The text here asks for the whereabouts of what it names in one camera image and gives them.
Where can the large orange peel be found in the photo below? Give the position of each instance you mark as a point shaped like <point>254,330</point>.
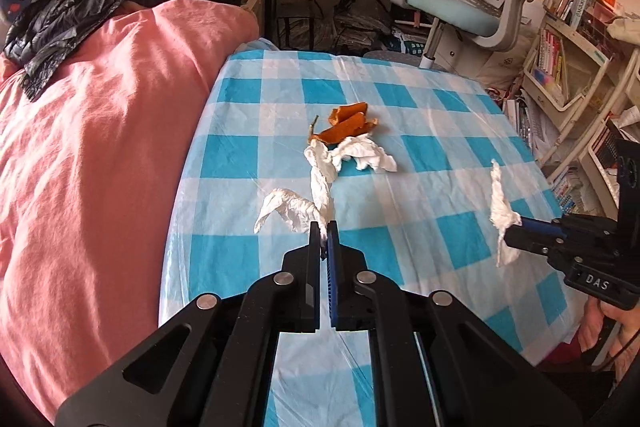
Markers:
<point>354,125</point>

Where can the pink duvet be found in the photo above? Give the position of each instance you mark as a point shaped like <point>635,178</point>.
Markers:
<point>89,174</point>

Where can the black bags under desk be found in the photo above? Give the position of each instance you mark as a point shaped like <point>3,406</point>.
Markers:
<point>351,27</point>

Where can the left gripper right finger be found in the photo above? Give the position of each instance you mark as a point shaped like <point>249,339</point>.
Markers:
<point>349,311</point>

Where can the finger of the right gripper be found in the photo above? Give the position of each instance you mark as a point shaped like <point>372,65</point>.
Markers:
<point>540,228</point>
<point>539,245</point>

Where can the blue white checkered tablecloth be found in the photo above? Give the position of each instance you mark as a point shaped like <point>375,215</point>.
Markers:
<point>426,225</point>

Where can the small orange peel piece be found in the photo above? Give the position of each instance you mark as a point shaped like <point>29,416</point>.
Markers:
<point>342,113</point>

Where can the white tissue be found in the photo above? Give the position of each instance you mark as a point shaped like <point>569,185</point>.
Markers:
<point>296,211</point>
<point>365,152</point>
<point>322,175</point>

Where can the black puffer jacket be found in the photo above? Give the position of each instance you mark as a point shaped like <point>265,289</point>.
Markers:
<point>49,31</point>

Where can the white book trolley near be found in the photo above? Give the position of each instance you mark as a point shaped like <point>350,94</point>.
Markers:
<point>586,181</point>

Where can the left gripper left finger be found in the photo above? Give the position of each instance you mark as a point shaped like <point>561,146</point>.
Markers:
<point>302,296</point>

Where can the white book trolley far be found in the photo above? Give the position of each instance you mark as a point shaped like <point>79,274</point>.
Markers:
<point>562,63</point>

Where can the white book trolley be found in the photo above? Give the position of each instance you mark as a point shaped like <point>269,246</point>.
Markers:
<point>562,63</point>
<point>586,181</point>

